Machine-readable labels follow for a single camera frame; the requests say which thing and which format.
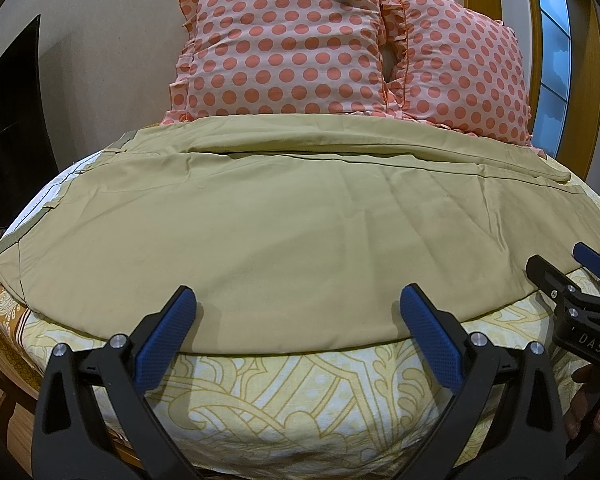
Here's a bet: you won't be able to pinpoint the pink polka dot pillow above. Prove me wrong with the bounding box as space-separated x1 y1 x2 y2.
380 0 532 148
163 0 402 125

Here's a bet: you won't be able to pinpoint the person's hand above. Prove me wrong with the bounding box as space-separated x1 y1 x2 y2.
564 364 600 440

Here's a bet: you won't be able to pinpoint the left pink polka dot pillow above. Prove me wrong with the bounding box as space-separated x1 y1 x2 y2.
163 0 402 125

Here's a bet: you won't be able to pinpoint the khaki beige pants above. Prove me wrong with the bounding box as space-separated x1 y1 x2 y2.
0 115 600 356

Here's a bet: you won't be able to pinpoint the wooden bed frame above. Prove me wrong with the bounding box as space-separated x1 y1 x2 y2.
0 263 146 476

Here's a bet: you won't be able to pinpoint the black television screen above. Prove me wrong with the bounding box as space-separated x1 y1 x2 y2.
0 16 58 230

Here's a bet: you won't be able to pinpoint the right pink polka dot pillow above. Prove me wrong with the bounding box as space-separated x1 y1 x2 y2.
380 0 532 148

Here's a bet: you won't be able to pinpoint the wooden framed window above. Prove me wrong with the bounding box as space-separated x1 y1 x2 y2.
464 0 600 179

